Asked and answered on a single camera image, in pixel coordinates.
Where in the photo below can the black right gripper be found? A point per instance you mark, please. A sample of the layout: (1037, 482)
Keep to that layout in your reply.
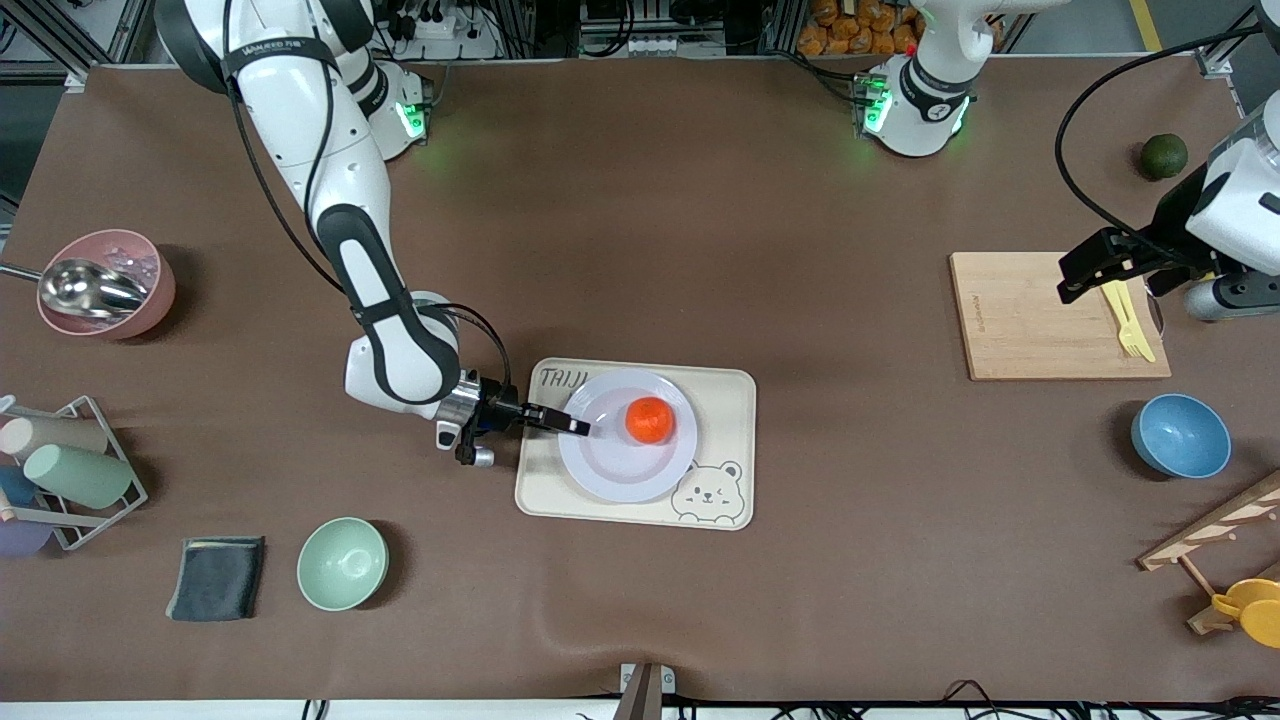
(496, 409)

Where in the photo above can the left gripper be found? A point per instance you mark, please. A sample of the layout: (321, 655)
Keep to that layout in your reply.
(1178, 222)

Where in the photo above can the round white plate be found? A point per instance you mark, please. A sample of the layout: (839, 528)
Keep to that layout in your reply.
(610, 460)

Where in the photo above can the orange fruit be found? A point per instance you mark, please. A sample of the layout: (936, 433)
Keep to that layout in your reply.
(650, 420)

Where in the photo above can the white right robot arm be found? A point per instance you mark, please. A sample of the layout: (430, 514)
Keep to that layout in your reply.
(390, 310)

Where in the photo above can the yellow plastic fork knife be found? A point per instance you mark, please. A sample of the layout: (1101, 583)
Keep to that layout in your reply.
(1135, 342)

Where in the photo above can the wooden cutting board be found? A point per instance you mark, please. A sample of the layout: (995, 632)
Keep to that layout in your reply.
(1010, 320)

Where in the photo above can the dark green avocado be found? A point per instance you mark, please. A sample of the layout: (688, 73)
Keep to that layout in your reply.
(1164, 157)

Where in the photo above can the cream tray with bear print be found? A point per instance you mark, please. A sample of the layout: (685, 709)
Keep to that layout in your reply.
(720, 400)

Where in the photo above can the blue bowl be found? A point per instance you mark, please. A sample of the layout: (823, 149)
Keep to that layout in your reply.
(1180, 435)

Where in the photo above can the light green bowl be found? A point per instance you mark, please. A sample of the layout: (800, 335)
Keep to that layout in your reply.
(342, 565)

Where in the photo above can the wooden mug rack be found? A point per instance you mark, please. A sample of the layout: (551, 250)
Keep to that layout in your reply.
(1215, 520)

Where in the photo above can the metal table clamp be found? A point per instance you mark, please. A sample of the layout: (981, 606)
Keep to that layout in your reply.
(640, 695)

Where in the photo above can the pile of orange fruits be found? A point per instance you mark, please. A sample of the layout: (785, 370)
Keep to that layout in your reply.
(850, 30)

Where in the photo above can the folded grey cloth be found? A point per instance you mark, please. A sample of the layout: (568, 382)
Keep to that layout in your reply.
(215, 580)

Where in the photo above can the long white power strip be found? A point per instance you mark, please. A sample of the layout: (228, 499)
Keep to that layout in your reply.
(622, 46)

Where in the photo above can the yellow mug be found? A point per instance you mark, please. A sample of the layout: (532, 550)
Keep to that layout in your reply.
(1255, 610)

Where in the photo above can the white power strip with plugs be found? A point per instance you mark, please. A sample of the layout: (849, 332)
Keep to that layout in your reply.
(445, 35)

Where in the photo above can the pink bowl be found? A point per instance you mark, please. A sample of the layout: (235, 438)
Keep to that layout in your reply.
(160, 300)

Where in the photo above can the clear plastic ice cubes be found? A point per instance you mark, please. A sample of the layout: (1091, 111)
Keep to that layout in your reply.
(140, 262)

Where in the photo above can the green cup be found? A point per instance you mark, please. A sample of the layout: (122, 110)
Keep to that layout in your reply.
(75, 475)

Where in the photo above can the metal scoop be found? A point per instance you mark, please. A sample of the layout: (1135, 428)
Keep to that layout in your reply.
(85, 288)

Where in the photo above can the beige cup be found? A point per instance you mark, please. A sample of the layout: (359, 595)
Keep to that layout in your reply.
(50, 437)

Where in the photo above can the blue cup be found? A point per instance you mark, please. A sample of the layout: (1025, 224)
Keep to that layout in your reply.
(15, 487)

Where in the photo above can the purple cup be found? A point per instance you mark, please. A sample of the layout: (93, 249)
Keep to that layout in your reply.
(20, 538)

